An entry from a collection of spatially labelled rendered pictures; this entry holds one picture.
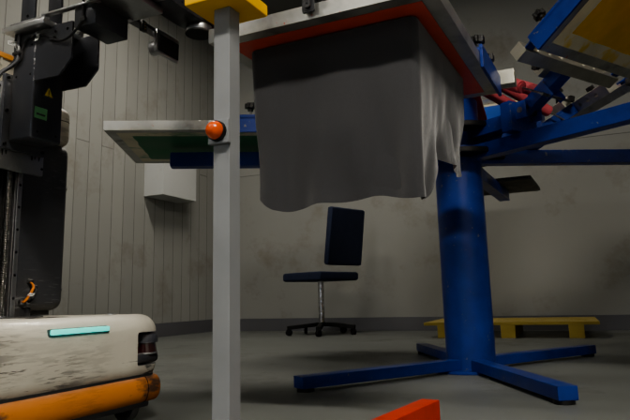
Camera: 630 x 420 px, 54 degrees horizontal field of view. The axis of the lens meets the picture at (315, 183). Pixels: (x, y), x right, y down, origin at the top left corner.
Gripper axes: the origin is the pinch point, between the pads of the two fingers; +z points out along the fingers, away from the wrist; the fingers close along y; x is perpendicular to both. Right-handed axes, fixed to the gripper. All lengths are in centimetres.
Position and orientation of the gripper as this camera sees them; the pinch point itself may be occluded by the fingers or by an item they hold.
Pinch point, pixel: (314, 10)
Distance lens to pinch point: 152.4
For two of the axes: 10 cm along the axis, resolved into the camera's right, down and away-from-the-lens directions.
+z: 0.2, 9.8, -1.8
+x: 9.0, -1.0, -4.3
